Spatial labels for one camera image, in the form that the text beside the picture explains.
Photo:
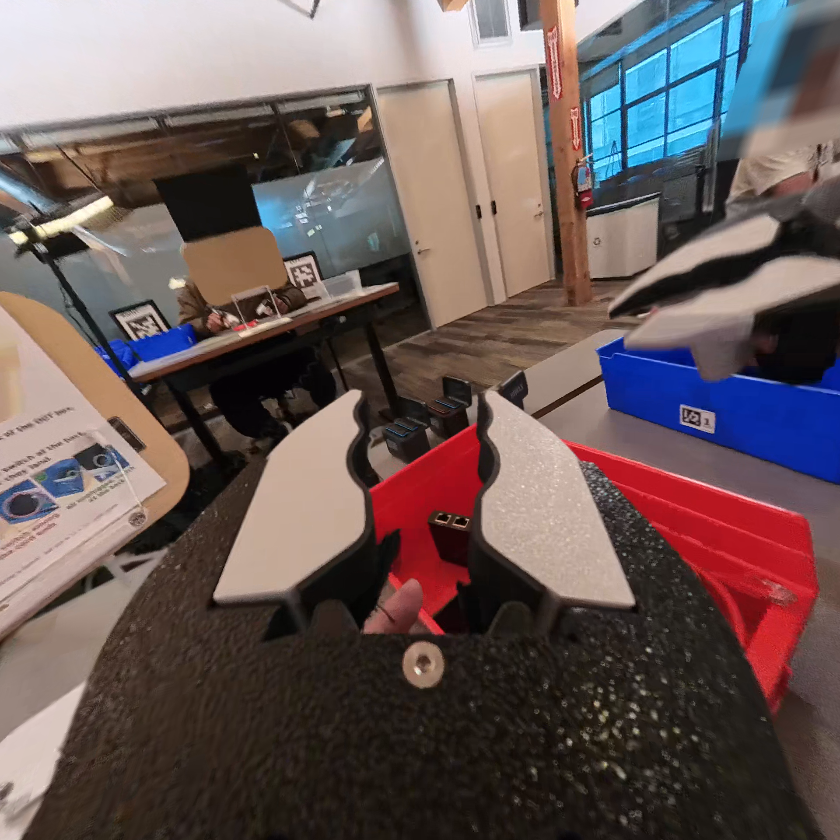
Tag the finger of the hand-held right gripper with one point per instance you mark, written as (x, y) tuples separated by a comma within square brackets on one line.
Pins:
[(709, 249), (722, 308)]

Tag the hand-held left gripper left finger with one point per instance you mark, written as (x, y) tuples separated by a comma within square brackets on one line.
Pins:
[(295, 518)]

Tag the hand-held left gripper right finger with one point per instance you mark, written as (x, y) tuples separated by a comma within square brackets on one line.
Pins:
[(544, 518)]

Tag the blue storage bin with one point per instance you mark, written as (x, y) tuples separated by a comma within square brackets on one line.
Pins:
[(774, 420)]

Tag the black ethernet adapter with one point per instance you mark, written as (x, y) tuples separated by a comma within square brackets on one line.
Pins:
[(449, 541)]

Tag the red storage bin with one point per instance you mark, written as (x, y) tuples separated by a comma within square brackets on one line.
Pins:
[(689, 512)]

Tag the brown-edged work desk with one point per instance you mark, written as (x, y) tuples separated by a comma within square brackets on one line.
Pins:
[(295, 315)]

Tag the person's left hand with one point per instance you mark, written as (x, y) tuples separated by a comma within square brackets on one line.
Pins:
[(400, 610)]

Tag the red fire extinguisher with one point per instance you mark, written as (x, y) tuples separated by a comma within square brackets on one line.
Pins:
[(584, 187)]

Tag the large grid window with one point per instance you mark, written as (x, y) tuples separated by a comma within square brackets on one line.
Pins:
[(689, 98)]

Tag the instruction sheet on board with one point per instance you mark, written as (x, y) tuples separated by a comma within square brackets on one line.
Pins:
[(157, 453)]

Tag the white door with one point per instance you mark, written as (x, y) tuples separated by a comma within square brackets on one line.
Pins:
[(515, 190), (426, 210)]

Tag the clear acrylic stand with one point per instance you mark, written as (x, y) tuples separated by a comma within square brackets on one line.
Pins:
[(244, 308)]

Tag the small blue bin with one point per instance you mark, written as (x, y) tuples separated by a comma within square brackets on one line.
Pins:
[(157, 344)]

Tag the clear plastic box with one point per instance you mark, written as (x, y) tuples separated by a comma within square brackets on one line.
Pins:
[(341, 285)]

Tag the printed marker tag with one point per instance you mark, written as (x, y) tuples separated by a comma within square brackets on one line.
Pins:
[(303, 270), (141, 321)]

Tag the black light stand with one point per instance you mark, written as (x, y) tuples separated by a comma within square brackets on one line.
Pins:
[(65, 226)]

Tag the wooden support post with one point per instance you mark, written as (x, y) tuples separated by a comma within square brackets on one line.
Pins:
[(571, 249)]

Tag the white wall air vent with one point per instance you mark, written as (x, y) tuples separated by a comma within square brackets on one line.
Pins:
[(491, 19)]

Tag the black wall panel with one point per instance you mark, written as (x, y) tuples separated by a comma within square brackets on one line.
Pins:
[(207, 207)]

